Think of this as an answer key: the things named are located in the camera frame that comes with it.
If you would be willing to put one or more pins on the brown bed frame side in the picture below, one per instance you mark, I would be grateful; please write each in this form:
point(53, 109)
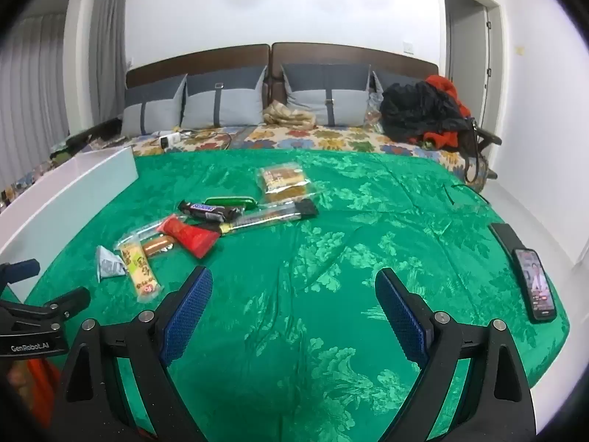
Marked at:
point(92, 131)

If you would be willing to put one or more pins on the black smartphone lit screen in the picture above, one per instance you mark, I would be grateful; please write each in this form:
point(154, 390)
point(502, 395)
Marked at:
point(536, 285)

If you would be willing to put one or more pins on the green patterned blanket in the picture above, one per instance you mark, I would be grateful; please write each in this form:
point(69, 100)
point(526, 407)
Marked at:
point(299, 239)

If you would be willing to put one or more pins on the long clear black-ended packet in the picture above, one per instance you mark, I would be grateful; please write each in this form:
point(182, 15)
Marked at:
point(276, 214)

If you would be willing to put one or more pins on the flat black device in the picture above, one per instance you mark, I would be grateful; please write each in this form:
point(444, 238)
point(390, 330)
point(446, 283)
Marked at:
point(506, 239)

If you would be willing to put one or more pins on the clear plastic bag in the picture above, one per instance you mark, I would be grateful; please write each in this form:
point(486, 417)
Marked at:
point(375, 110)

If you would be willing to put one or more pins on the grey curtain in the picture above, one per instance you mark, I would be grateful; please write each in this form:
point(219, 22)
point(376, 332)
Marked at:
point(112, 41)

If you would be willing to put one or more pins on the green snack packet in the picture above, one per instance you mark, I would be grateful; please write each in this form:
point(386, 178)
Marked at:
point(230, 201)

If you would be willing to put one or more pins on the orange garment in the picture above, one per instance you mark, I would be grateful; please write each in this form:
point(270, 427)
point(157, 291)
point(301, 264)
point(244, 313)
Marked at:
point(444, 87)

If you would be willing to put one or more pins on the red snack packet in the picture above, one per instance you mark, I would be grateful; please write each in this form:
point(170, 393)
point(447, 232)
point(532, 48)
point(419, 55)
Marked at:
point(191, 237)

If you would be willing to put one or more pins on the floral bedsheet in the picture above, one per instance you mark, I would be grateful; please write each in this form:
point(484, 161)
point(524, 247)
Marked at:
point(331, 140)

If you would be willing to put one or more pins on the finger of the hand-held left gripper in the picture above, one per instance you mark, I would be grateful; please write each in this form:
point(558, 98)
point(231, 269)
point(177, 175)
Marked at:
point(71, 301)
point(20, 270)

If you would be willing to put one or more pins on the white triangular packet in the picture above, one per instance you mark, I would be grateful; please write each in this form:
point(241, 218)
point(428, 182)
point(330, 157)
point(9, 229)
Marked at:
point(108, 264)

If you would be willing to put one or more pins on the sheer white curtain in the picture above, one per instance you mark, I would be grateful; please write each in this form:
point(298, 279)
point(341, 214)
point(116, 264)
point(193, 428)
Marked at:
point(32, 92)

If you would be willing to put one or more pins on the clear eyeglasses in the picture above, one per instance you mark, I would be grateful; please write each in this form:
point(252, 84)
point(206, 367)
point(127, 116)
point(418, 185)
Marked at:
point(448, 193)

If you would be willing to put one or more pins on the person's left forearm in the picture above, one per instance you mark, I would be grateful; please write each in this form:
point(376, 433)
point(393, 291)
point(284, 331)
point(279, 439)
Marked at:
point(39, 370)

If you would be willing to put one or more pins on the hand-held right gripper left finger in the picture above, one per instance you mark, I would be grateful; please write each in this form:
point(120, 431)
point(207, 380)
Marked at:
point(188, 313)

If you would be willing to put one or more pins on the brown chocolate bar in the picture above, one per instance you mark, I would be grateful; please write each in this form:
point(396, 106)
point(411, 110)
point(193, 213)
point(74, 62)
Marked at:
point(207, 209)

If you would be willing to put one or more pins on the yellow snack packet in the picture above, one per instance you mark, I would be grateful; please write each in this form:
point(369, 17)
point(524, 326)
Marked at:
point(140, 271)

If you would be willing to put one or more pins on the white charger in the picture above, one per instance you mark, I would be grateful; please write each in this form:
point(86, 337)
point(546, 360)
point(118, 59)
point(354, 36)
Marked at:
point(169, 141)

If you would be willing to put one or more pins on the white light switch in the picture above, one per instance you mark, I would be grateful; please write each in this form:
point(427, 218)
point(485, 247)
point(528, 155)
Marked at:
point(408, 47)

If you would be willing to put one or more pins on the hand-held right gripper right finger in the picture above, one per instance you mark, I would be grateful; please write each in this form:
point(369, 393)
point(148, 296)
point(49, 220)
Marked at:
point(400, 313)

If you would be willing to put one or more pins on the clear bread packet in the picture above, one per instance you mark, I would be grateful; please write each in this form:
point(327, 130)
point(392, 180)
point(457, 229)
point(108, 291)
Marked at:
point(280, 179)

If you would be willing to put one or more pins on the beige folded cloth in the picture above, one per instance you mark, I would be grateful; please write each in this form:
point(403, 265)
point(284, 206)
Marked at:
point(287, 115)

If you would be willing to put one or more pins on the white door frame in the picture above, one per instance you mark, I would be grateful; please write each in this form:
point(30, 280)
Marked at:
point(494, 55)

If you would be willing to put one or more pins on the white box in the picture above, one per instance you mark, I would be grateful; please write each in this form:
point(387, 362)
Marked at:
point(69, 179)

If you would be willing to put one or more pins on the black jacket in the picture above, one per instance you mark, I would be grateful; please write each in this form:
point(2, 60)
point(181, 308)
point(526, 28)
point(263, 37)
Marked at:
point(418, 110)

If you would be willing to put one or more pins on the clear orange sausage packet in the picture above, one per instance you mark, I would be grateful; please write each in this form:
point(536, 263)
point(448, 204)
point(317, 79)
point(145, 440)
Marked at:
point(158, 245)

